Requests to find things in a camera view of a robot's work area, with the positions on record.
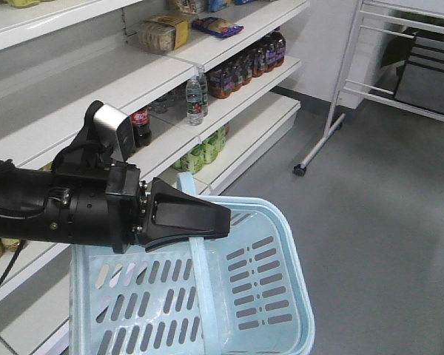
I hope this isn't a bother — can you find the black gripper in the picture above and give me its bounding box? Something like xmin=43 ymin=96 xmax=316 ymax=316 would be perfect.
xmin=46 ymin=162 xmax=231 ymax=254

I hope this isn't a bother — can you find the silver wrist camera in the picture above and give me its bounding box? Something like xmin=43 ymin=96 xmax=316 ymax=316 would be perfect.
xmin=93 ymin=104 xmax=135 ymax=162

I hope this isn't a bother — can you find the white rolling rack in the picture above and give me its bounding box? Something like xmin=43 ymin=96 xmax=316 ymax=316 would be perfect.
xmin=288 ymin=1 xmax=444 ymax=176

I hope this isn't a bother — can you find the light blue plastic basket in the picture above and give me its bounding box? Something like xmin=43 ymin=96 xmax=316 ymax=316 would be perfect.
xmin=69 ymin=172 xmax=316 ymax=355

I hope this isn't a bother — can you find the clear cookie box yellow label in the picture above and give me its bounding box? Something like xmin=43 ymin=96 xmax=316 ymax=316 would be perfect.
xmin=135 ymin=15 xmax=189 ymax=54

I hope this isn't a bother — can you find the white metal shelf unit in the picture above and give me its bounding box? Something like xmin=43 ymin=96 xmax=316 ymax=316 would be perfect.
xmin=0 ymin=1 xmax=309 ymax=354

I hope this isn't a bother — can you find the clear water bottle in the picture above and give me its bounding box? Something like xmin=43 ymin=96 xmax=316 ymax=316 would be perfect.
xmin=185 ymin=76 xmax=204 ymax=126

